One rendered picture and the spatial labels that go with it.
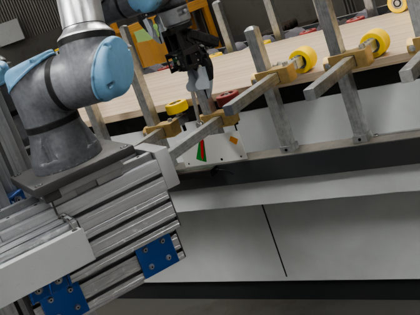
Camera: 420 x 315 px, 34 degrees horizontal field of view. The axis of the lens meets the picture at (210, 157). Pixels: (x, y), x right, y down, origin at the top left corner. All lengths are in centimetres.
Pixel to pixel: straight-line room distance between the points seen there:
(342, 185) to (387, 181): 15
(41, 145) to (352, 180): 107
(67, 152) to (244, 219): 137
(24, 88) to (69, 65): 11
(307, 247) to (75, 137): 138
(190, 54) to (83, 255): 67
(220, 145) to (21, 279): 114
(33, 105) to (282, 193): 110
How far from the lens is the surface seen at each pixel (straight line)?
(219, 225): 278
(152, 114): 244
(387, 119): 228
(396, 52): 217
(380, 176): 214
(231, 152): 230
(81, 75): 136
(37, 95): 142
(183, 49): 181
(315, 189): 224
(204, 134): 218
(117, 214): 149
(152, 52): 1009
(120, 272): 157
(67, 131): 145
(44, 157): 146
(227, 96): 230
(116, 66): 136
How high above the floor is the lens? 133
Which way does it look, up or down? 15 degrees down
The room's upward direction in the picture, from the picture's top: 20 degrees counter-clockwise
